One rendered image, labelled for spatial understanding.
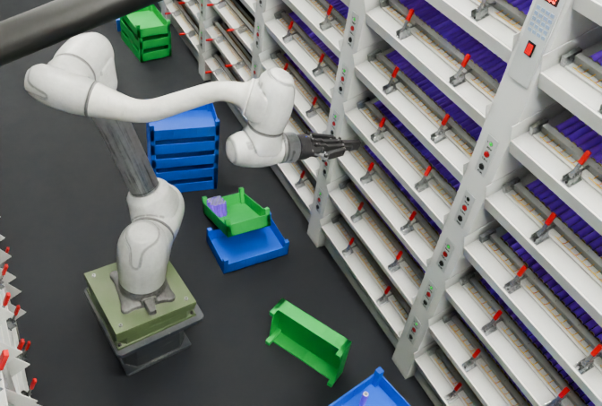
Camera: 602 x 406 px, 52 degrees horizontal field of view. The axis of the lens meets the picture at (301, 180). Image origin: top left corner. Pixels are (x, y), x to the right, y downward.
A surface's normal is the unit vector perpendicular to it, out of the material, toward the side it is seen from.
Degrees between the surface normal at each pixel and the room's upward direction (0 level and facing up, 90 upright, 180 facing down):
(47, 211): 0
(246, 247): 0
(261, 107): 79
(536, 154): 20
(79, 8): 53
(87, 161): 0
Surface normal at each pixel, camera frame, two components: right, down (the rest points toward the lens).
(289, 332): -0.55, 0.50
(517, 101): -0.88, 0.22
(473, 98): -0.18, -0.62
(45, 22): 0.26, 0.09
